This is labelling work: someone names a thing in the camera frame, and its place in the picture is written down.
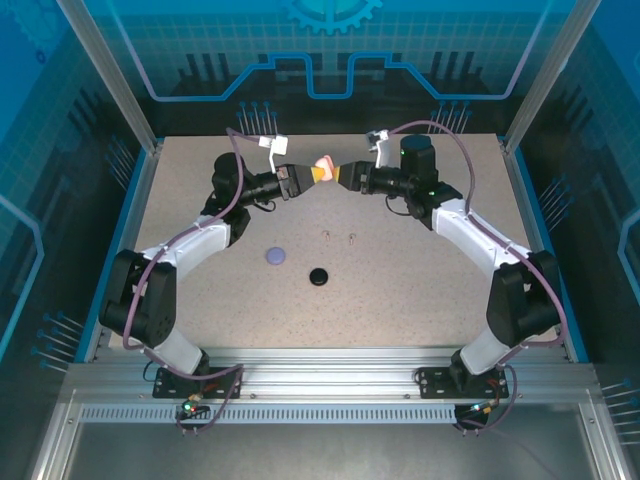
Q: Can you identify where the aluminium corner post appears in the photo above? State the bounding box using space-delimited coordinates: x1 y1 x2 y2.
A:
55 0 164 154
502 0 604 156

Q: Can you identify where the aluminium mounting rail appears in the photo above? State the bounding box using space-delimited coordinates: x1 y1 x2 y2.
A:
64 346 596 401

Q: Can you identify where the pink earbud charging case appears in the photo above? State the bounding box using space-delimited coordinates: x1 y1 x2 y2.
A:
313 154 335 182

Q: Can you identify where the slotted grey cable duct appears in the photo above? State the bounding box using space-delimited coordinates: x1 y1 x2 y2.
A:
79 405 459 425

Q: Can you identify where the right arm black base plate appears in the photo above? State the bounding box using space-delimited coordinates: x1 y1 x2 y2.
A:
417 366 510 400

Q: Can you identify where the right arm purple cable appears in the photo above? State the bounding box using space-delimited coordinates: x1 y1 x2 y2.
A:
392 119 569 436

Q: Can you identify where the blue table side trim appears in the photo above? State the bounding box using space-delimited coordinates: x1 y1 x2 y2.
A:
82 147 151 364
508 147 590 365

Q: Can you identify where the aluminium front frame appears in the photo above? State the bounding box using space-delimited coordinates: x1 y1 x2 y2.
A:
27 389 624 480

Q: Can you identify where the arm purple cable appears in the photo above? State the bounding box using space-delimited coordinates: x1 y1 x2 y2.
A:
392 119 569 436
122 127 264 436

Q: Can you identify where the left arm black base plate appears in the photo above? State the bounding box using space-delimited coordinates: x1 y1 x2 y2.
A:
152 366 245 400

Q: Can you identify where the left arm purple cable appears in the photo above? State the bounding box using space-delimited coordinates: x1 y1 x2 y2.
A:
122 127 264 436

